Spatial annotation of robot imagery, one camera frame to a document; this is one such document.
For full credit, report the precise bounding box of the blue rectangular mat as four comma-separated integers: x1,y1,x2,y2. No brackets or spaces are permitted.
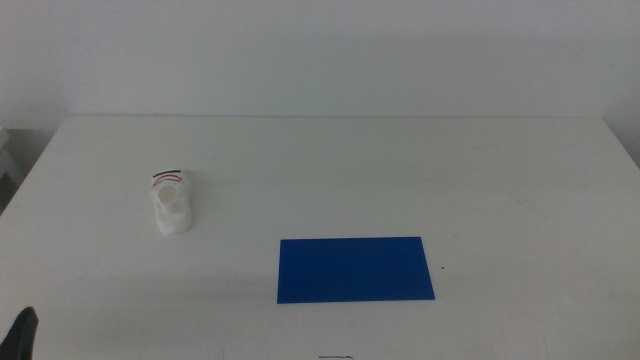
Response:
276,236,436,305

